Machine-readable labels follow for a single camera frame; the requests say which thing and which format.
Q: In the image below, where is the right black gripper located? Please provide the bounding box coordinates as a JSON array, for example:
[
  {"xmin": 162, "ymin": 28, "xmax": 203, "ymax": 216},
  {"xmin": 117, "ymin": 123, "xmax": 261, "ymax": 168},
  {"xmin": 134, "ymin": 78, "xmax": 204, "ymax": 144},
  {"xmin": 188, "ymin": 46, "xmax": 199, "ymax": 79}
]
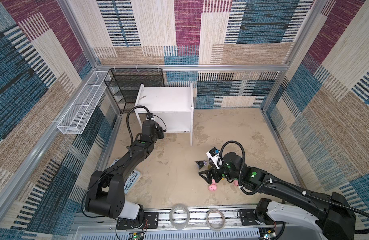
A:
[{"xmin": 199, "ymin": 161, "xmax": 241, "ymax": 185}]

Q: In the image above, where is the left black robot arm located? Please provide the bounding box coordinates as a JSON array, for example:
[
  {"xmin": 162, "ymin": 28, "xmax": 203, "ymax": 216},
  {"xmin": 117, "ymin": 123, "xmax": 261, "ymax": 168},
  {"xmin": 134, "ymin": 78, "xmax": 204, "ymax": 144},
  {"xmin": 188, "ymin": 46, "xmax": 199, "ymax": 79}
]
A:
[{"xmin": 81, "ymin": 106, "xmax": 164, "ymax": 222}]

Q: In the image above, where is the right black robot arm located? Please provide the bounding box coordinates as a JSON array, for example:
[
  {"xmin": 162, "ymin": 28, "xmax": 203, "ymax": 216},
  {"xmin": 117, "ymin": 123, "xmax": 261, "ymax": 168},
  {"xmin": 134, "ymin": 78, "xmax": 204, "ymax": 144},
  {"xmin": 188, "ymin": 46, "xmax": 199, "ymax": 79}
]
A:
[{"xmin": 199, "ymin": 140, "xmax": 369, "ymax": 240}]

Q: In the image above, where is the white two-tier shelf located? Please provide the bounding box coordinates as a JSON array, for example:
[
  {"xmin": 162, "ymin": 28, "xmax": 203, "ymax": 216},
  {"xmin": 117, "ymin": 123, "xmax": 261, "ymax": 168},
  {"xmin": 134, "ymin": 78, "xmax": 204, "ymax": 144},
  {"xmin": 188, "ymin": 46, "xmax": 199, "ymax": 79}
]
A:
[{"xmin": 135, "ymin": 84, "xmax": 194, "ymax": 146}]

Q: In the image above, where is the black purple bat toy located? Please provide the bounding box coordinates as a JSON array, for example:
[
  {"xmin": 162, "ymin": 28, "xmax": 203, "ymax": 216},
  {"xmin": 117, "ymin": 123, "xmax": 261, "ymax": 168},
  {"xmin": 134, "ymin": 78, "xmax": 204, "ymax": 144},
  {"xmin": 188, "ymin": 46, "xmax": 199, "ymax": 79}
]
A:
[{"xmin": 195, "ymin": 161, "xmax": 207, "ymax": 170}]

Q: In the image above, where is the colourful children's book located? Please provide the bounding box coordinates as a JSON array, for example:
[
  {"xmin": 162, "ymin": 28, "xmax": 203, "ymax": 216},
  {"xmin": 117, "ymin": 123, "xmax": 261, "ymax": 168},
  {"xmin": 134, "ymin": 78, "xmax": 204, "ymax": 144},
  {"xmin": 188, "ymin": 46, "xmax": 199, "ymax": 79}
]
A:
[{"xmin": 124, "ymin": 169, "xmax": 142, "ymax": 195}]

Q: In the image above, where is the clear tape roll right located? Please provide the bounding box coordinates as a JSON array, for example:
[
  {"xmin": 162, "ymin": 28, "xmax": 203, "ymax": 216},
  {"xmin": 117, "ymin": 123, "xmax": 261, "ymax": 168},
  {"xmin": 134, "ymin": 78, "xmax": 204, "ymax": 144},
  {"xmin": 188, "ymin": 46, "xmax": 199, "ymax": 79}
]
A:
[{"xmin": 206, "ymin": 209, "xmax": 226, "ymax": 232}]

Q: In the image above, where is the clear tape roll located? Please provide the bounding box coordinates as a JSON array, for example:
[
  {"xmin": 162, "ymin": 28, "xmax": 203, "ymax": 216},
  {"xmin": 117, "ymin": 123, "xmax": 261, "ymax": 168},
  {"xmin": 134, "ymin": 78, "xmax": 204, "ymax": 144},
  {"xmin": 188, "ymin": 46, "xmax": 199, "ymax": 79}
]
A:
[
  {"xmin": 169, "ymin": 204, "xmax": 190, "ymax": 230},
  {"xmin": 206, "ymin": 209, "xmax": 226, "ymax": 232}
]

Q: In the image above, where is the clear tape roll left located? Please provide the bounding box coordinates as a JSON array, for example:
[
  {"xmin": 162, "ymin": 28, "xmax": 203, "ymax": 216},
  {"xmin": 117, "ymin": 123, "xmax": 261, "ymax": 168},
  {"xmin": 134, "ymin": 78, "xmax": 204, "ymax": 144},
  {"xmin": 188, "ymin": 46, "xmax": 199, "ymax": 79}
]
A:
[{"xmin": 169, "ymin": 204, "xmax": 190, "ymax": 230}]

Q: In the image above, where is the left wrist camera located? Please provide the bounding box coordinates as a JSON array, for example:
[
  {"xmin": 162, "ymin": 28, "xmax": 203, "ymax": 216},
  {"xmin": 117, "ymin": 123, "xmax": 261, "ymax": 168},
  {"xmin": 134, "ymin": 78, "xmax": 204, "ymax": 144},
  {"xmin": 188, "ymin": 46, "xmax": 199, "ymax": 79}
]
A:
[{"xmin": 146, "ymin": 113, "xmax": 155, "ymax": 121}]

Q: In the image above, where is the black wire mesh rack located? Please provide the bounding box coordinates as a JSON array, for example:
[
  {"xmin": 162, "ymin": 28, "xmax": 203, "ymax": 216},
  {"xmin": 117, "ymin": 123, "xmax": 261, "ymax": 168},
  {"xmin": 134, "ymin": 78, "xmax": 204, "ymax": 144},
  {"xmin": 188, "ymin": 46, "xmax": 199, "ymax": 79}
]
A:
[{"xmin": 104, "ymin": 68, "xmax": 164, "ymax": 114}]

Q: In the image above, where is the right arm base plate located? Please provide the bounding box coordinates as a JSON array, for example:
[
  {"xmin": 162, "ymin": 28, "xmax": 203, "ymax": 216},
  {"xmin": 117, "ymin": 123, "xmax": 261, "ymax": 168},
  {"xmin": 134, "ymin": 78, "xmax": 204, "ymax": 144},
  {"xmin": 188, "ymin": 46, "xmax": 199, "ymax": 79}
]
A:
[{"xmin": 237, "ymin": 209, "xmax": 275, "ymax": 226}]

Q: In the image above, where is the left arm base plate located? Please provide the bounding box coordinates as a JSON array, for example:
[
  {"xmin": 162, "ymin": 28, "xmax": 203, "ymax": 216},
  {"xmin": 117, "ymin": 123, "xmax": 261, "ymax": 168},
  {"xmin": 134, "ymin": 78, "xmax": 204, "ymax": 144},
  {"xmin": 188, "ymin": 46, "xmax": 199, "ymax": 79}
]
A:
[{"xmin": 115, "ymin": 212, "xmax": 159, "ymax": 230}]

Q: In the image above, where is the white wire mesh basket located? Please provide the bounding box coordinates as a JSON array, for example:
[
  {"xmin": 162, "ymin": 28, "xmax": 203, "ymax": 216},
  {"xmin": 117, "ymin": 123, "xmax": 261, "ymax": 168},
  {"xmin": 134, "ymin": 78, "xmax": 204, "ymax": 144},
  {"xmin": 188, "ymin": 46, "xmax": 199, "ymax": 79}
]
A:
[{"xmin": 57, "ymin": 71, "xmax": 107, "ymax": 135}]

